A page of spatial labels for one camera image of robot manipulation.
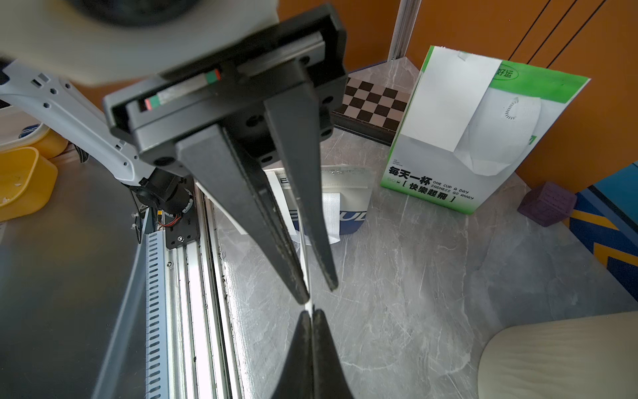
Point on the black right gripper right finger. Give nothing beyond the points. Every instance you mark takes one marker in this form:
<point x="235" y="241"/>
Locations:
<point x="329" y="381"/>

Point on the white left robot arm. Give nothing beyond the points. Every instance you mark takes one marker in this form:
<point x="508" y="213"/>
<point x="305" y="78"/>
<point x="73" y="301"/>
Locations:
<point x="60" y="59"/>

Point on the blue white bag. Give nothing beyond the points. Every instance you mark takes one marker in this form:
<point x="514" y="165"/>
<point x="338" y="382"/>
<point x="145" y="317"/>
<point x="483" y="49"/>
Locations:
<point x="346" y="195"/>

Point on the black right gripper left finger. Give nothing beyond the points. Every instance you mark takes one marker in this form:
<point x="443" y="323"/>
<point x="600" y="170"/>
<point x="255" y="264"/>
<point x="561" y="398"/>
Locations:
<point x="296" y="380"/>

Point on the purple cube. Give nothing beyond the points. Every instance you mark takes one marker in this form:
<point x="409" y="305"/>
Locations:
<point x="548" y="204"/>

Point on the brown checkered chessboard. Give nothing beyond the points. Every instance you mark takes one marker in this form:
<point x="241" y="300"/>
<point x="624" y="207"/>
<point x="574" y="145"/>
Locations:
<point x="371" y="111"/>

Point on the green white paper bag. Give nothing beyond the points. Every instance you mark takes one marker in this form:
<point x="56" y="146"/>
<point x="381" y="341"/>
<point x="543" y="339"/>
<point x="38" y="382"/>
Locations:
<point x="521" y="104"/>

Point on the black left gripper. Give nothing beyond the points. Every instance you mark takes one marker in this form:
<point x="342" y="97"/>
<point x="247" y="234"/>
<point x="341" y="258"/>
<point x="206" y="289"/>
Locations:
<point x="290" y="75"/>

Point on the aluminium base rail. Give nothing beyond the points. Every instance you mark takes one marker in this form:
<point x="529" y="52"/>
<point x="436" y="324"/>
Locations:
<point x="173" y="333"/>

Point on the pale green trash bin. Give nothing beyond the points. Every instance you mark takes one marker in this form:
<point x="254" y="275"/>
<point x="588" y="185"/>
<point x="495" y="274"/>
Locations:
<point x="593" y="357"/>

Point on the white receipt green bag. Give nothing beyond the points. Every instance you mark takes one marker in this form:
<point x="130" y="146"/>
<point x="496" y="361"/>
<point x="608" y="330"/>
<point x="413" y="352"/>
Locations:
<point x="449" y="90"/>

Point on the yellow plastic bin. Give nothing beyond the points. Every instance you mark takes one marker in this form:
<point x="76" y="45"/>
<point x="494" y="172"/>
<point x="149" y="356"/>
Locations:
<point x="28" y="176"/>

